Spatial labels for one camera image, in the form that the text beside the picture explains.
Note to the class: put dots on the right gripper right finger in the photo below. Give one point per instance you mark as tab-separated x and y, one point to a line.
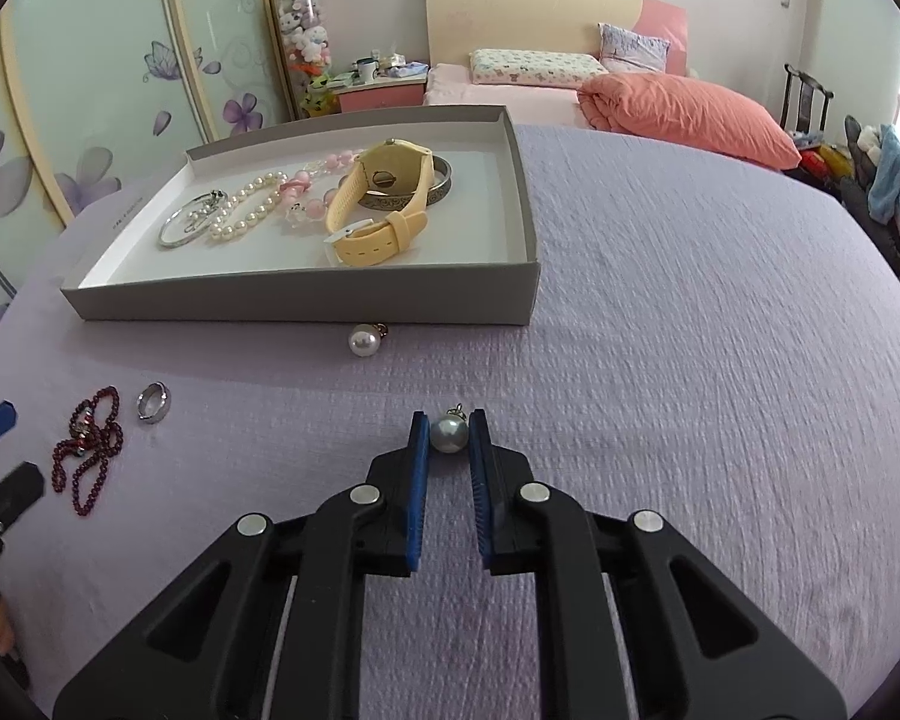
633	620

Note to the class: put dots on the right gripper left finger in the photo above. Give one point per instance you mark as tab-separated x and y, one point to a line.
267	622

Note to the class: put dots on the pearl drop earrings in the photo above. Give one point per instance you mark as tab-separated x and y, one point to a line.
196	216

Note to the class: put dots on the silver bangle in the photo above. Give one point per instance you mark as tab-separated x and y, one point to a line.
171	235

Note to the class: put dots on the pearl pendant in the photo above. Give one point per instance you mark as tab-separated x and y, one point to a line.
450	433
366	339

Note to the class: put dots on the yellow wristwatch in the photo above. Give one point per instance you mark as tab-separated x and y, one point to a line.
381	205

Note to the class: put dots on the grey white jewelry tray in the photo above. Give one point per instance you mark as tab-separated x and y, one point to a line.
263	258

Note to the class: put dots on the lilac table cloth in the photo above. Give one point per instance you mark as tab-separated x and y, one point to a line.
709	340

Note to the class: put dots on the floral sliding wardrobe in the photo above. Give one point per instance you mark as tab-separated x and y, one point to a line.
95	94

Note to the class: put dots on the blue plush robe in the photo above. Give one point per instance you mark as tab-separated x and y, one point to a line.
884	195

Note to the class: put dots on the clear tube of plush toys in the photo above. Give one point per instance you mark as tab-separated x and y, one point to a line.
306	55

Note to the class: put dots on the pink nightstand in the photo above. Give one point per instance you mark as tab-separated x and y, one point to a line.
384	91

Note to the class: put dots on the salmon folded duvet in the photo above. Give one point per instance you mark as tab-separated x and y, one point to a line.
686	111

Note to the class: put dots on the dark wooden chair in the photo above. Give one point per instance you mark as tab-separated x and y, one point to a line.
804	108

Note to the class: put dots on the bed with beige headboard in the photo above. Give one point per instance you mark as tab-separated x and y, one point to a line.
457	27

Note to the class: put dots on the purple print pillow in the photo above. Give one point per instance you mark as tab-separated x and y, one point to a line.
624	50

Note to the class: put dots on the floral white pillow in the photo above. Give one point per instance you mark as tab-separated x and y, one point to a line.
532	68

